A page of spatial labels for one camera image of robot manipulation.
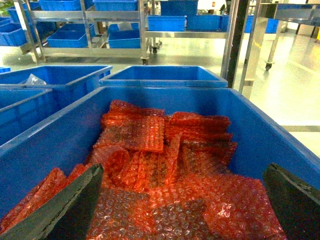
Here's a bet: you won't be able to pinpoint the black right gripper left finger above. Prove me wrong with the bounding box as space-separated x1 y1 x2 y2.
0 164 104 240

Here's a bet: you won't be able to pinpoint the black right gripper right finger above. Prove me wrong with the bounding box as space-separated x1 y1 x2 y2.
263 163 320 240

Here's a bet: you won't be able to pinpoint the blue bin with red bags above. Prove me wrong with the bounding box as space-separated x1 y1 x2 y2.
0 86 320 216

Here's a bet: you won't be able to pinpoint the blue bin left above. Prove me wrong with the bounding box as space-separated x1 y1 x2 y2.
0 65 113 108

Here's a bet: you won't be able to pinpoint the empty blue bin behind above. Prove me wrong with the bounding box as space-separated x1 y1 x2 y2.
99 65 228 88

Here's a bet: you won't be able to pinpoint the red bubble wrap bags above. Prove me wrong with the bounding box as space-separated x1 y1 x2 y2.
0 100 286 240

